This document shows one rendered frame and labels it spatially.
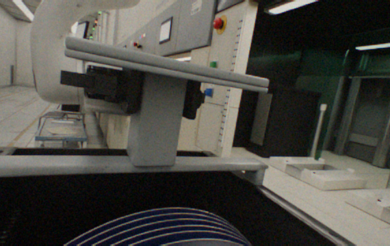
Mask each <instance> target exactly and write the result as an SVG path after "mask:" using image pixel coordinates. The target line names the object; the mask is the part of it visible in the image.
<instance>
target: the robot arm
mask: <svg viewBox="0 0 390 246"><path fill-rule="evenodd" d="M140 1H141V0H42V1H41V3H40V5H39V6H38V8H37V10H36V12H35V14H34V17H33V19H32V22H31V28H30V30H31V33H30V48H31V66H32V67H33V69H32V72H33V76H34V85H35V86H36V92H37V93H38V95H39V97H40V98H41V99H43V100H44V101H46V102H48V103H55V104H57V105H85V106H86V107H87V108H88V109H89V110H91V111H94V112H97V113H107V114H114V115H127V116H131V114H133V113H136V111H137V105H138V94H139V88H140V77H141V71H138V70H131V69H127V68H117V67H115V66H108V65H105V64H98V63H92V62H88V61H80V60H76V59H75V58H71V57H66V56H65V55H64V51H65V50H66V49H67V48H66V45H65V42H66V36H68V35H69V33H70V31H71V29H72V28H73V26H74V25H75V24H76V22H77V21H78V20H80V19H81V18H83V17H84V16H86V15H89V14H92V13H93V14H94V13H97V12H103V11H109V10H119V9H125V8H132V7H134V6H136V5H137V4H138V3H139V2H140ZM83 66H84V71H83ZM200 87H201V82H200V81H193V80H187V87H186V92H185V100H184V106H183V114H182V117H184V118H186V119H189V120H195V118H196V113H197V109H199V108H200V106H201V103H205V96H206V93H204V92H202V91H201V90H200Z"/></svg>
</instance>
